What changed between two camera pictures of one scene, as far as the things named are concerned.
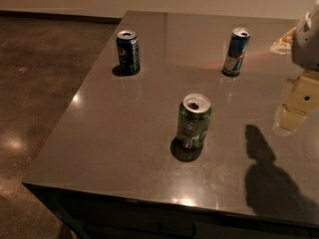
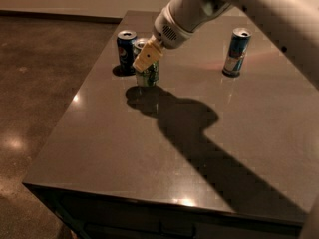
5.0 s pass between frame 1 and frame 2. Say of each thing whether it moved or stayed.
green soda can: moved
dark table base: stayed
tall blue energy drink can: stayed
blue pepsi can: stayed
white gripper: moved
